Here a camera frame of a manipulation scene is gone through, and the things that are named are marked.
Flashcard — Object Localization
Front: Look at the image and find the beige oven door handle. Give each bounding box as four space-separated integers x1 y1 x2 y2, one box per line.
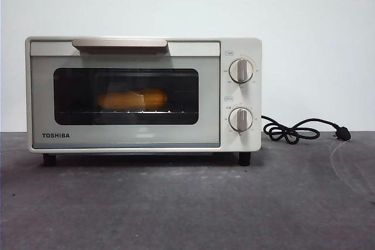
71 38 170 56

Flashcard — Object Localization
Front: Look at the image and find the yellow corn cob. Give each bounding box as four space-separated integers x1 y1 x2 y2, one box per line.
97 87 169 111

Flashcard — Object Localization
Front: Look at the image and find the glass oven door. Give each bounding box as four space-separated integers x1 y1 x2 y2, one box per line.
30 40 221 149

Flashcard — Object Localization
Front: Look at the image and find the white Toshiba toaster oven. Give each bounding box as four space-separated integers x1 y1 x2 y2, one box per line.
25 36 263 154

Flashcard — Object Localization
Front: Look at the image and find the round oven knob beige grip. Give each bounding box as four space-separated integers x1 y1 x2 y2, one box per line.
228 59 254 85
228 107 253 132

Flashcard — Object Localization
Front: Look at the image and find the black oven foot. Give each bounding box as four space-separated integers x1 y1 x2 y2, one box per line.
238 152 251 167
43 153 57 167

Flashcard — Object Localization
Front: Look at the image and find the black power cable with plug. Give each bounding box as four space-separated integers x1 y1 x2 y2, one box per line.
261 114 352 143

